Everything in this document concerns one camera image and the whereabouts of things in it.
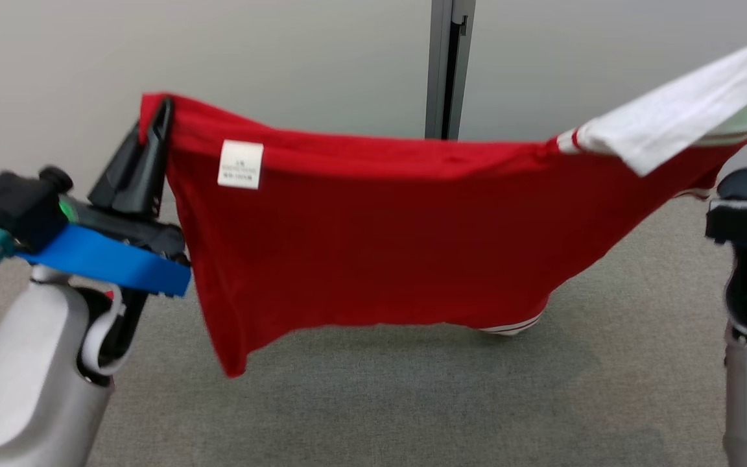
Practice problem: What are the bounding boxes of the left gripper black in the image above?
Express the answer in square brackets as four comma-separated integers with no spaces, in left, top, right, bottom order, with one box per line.
[67,97,190,265]

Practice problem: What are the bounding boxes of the red and white shorts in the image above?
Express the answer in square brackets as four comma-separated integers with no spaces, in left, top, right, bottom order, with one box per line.
[139,27,747,379]

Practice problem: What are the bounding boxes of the grey metal partition post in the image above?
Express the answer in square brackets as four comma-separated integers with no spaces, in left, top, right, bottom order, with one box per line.
[425,0,477,141]

